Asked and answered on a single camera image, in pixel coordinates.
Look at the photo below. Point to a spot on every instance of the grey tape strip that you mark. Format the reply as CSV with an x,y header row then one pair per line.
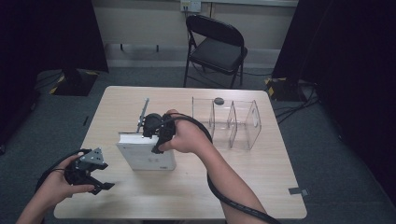
x,y
298,191

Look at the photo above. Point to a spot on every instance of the clear acrylic divided organizer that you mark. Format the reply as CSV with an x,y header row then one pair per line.
x,y
236,127

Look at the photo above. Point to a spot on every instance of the black round table grommet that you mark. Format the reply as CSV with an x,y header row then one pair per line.
x,y
219,101

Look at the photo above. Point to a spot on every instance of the black folding chair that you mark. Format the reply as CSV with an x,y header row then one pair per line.
x,y
218,53

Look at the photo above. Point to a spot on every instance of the black stand base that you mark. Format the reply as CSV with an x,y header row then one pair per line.
x,y
74,83
285,88

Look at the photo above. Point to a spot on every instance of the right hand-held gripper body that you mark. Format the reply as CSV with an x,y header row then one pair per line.
x,y
155,124

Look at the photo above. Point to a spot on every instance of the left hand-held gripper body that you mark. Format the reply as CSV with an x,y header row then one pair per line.
x,y
84,169

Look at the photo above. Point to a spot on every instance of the person's right hand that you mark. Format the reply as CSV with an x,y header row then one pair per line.
x,y
186,137

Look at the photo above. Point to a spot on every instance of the person's left hand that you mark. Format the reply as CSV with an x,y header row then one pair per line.
x,y
59,189

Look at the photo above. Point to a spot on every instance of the white book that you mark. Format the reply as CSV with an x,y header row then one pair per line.
x,y
146,155

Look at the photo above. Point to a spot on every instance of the small black floor marker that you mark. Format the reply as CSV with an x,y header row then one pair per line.
x,y
85,120

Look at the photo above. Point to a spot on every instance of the black curtain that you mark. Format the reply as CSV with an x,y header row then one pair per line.
x,y
40,46
351,77

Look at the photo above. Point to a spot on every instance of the white wall outlet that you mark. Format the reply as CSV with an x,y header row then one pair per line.
x,y
190,5

